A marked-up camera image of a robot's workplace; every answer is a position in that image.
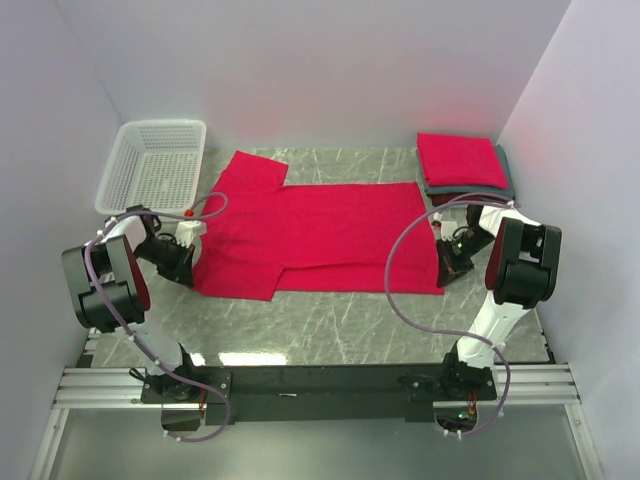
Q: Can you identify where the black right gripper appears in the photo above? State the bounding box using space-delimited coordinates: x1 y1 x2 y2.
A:
436 228 496 288

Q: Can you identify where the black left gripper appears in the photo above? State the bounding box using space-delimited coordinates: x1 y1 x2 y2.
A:
134 237 195 287

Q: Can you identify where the pink-red t shirt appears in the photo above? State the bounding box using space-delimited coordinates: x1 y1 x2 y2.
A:
193 151 443 301

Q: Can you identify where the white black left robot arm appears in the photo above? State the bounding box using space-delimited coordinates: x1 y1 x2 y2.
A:
61 205 206 402

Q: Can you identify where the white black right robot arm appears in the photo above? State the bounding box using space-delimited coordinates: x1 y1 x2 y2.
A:
436 205 562 399

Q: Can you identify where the folded dark red t shirt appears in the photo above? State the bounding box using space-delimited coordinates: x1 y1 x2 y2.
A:
431 194 515 208

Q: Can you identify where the white plastic basket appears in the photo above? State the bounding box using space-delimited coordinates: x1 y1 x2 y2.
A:
94 119 207 215

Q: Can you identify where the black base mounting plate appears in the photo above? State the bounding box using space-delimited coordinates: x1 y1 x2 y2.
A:
139 363 501 431

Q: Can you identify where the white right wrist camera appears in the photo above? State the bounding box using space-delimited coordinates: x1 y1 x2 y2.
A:
431 213 458 241

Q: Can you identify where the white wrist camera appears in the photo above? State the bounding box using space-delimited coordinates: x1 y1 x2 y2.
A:
431 213 458 241
174 220 207 248

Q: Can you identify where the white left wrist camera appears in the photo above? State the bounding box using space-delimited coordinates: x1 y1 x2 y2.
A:
174 220 207 248

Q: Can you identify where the aluminium frame rail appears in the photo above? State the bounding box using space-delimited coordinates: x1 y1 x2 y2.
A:
53 364 581 410

